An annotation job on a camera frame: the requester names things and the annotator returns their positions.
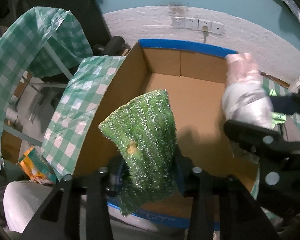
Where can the white wall socket strip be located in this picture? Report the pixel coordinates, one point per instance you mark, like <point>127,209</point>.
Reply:
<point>197,25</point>

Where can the black cylinder object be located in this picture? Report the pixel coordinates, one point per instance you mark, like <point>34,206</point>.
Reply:
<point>113,48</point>

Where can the green checkered plastic sheet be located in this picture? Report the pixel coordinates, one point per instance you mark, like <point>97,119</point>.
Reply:
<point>22,49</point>

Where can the orange snack package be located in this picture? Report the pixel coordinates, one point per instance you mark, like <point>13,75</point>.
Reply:
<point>36,167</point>

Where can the white pink soft doll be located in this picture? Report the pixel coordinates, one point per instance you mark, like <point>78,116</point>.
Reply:
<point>244,99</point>

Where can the blue edged cardboard box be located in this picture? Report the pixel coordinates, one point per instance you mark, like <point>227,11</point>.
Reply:
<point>193,75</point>

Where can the green checkered tablecloth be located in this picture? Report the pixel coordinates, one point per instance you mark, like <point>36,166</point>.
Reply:
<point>74,113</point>

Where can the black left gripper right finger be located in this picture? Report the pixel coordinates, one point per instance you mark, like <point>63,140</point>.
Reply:
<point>220,199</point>

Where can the white paper roll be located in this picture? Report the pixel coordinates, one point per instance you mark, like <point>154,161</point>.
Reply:
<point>21,201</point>

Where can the green sparkly scrubber cloth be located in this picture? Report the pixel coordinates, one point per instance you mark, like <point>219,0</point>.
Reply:
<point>144,132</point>

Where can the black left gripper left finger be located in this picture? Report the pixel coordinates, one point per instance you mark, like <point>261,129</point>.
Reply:
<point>59,215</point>

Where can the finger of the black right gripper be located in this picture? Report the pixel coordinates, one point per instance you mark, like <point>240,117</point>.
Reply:
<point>288,104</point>
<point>265,141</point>

